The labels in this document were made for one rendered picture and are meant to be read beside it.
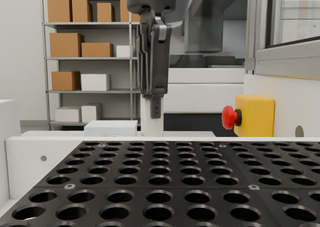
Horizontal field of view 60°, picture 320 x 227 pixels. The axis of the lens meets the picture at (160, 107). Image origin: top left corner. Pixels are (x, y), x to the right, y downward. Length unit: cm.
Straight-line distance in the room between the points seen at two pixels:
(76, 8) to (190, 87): 335
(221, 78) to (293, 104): 56
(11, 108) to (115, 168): 16
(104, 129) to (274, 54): 43
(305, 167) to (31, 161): 23
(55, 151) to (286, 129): 31
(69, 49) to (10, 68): 122
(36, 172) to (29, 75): 463
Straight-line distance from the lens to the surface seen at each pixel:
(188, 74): 94
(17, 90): 501
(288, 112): 42
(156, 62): 39
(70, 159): 19
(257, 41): 56
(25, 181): 30
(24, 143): 29
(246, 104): 45
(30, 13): 493
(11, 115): 30
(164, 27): 39
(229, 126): 47
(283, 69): 44
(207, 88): 95
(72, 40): 418
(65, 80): 421
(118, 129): 70
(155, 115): 42
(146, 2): 42
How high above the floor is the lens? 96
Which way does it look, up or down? 8 degrees down
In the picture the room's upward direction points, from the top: straight up
